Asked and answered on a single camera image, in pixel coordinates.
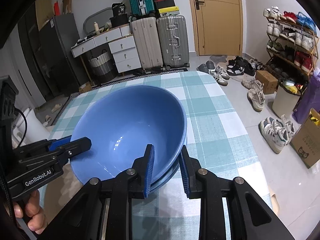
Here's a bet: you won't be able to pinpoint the green printed cardboard box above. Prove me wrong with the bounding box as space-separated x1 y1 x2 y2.
290 108 320 168

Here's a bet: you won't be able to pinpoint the white electric kettle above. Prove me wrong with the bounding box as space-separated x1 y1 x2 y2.
12 108 50 146

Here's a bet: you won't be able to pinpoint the small brown cardboard box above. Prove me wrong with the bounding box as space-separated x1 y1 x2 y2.
255 70 278 94

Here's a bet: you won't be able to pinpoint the silver suitcase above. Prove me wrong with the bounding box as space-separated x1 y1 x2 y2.
156 15 190 68

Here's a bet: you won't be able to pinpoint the white trash bin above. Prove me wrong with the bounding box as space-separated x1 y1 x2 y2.
272 82 301 117

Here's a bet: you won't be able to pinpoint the purple bag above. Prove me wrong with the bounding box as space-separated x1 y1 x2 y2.
292 66 320 124

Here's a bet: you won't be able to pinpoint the stacked shoe boxes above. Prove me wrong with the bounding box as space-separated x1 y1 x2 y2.
151 0 181 17

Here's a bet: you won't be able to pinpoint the oval mirror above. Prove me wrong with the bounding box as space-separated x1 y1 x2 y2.
83 7 113 35

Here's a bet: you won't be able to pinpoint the woven laundry basket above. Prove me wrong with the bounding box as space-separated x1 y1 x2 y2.
89 49 116 83

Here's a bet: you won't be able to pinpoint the white drawer desk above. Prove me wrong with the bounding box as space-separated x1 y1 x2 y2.
71 24 142 74

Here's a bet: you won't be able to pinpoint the cream plate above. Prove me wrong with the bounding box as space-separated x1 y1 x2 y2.
39 164 82 223

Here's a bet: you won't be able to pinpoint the wooden door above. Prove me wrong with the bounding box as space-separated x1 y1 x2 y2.
190 0 243 56

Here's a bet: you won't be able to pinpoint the light blue bowl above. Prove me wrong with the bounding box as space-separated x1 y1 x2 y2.
148 136 187 193

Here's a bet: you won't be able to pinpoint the white green sneakers pair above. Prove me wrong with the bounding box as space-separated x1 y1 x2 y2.
258 114 296 154

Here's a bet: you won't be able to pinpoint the shoe rack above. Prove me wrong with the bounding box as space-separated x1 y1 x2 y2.
262 6 320 78

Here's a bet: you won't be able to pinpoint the beige suitcase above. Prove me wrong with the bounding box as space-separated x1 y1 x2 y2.
131 17 163 69

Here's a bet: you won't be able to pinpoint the beige slipper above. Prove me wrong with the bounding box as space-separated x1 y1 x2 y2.
270 192 280 215

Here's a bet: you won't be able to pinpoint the black refrigerator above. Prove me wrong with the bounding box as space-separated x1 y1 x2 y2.
39 14 89 95

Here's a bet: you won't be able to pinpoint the person's left hand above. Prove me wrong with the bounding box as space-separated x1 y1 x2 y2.
13 190 48 235

